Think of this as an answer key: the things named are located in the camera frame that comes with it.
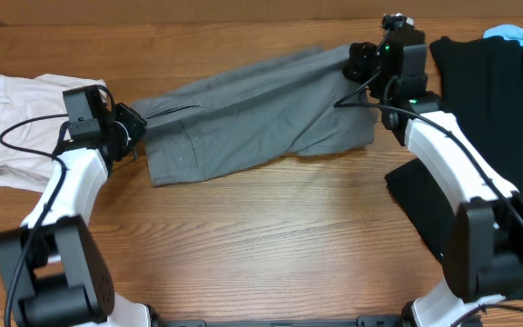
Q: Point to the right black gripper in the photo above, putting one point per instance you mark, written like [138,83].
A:
[360,57]

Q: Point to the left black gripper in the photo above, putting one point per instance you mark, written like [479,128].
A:
[133,123]

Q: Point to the grey shorts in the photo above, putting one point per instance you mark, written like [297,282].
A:
[251,115]

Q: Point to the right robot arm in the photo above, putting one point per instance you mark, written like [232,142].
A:
[483,260]

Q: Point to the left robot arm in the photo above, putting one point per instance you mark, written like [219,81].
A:
[51,267]

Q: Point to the folded beige shorts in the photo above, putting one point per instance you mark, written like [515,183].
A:
[22,99]

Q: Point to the black polo shirt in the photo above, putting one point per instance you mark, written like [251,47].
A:
[482,84]

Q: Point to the light blue garment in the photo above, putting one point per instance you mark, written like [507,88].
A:
[508,32]

